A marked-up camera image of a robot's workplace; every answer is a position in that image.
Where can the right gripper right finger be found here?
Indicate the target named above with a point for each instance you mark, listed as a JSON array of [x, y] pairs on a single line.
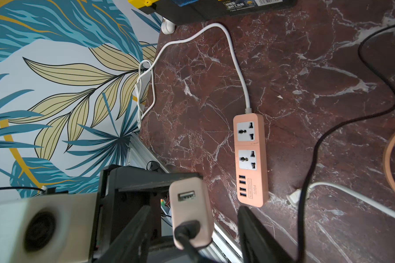
[[257, 244]]

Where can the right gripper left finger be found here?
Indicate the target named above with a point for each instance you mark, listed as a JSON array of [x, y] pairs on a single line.
[[132, 244]]

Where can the pink USB charger adapter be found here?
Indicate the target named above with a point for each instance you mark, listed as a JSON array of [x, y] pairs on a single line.
[[190, 201]]

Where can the pink power strip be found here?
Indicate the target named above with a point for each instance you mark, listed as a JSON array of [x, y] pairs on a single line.
[[251, 159]]

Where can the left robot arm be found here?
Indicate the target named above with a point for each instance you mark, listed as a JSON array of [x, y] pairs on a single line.
[[127, 220]]

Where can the small orange fan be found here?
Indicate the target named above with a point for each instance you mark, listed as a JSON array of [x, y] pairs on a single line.
[[387, 164]]

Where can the yellow black toolbox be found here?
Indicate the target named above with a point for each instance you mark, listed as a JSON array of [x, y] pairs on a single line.
[[195, 11]]

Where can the white wall plug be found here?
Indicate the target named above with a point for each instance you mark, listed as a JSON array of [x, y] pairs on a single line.
[[167, 27]]

